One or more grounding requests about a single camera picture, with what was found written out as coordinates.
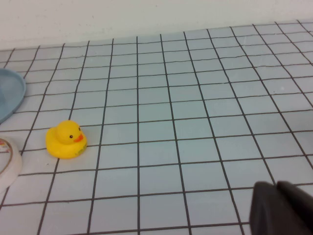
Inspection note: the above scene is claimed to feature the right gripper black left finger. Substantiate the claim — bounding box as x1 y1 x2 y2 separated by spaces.
248 181 313 235

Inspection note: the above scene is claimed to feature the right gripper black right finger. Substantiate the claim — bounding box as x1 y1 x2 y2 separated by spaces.
277 181 313 232

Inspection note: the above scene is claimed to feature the blue cup stand with pegs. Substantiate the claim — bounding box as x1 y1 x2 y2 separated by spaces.
0 68 27 125

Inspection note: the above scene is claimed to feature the yellow rubber duck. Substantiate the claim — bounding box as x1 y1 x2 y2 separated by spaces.
45 119 88 160

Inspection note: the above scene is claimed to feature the white double-sided tape roll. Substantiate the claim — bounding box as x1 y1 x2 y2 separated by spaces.
0 137 23 194

